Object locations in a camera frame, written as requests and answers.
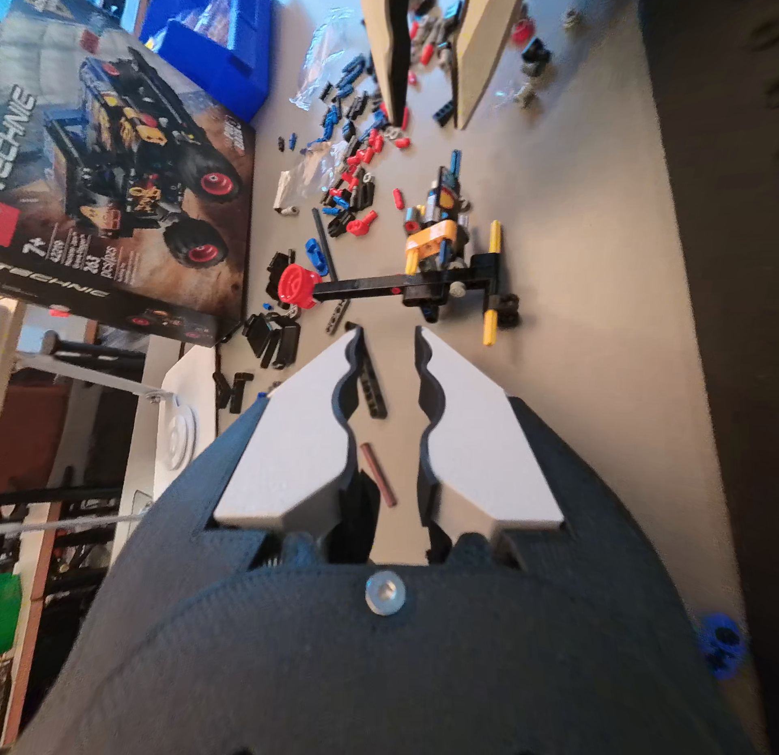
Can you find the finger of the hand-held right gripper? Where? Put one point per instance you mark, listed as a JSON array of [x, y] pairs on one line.
[[374, 12], [487, 37]]

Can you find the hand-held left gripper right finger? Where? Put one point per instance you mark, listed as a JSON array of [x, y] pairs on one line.
[[493, 463]]

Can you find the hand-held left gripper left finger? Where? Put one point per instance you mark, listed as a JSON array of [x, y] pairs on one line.
[[292, 457]]

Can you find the pile of small toy pins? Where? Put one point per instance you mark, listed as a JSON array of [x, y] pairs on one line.
[[365, 155]]

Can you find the black axle with printed brick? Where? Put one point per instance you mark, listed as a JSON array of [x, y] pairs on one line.
[[449, 198]]

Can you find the black orange toy chassis assembly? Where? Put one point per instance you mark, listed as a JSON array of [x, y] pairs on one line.
[[435, 238]]

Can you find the red toy bush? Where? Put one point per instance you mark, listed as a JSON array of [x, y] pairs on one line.
[[520, 31]]

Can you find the black toy connector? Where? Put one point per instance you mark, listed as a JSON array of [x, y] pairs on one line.
[[535, 52]]

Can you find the clear plastic bag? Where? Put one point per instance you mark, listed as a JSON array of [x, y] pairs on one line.
[[298, 180], [319, 55]]

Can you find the grey toy connector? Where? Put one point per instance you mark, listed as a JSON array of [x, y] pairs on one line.
[[571, 15], [526, 95]]

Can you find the black angled toy beam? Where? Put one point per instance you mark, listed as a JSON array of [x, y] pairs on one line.
[[222, 390], [242, 390]]

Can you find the short black blue beam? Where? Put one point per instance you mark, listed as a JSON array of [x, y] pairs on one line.
[[447, 113]]

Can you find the brown toy axle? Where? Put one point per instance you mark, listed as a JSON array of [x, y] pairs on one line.
[[377, 475]]

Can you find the short black toy beam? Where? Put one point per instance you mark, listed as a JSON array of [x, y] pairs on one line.
[[372, 390]]

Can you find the white book stand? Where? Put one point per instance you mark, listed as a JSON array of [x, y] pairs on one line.
[[204, 377]]

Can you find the blue bin with plastic bags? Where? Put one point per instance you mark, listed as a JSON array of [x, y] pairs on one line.
[[231, 67]]

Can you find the red wheel hub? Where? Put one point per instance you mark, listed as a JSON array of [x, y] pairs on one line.
[[295, 286]]

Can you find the black curved toy piece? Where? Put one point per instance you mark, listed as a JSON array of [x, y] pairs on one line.
[[280, 274]]

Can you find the small blue toy connector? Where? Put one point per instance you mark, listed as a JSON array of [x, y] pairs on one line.
[[314, 253]]

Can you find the thin black toy axle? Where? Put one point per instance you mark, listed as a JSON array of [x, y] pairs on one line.
[[322, 238]]

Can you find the blue toy pin connector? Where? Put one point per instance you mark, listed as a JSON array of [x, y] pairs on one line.
[[721, 642]]

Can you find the truck print toy set box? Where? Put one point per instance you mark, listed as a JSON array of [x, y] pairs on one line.
[[122, 177]]

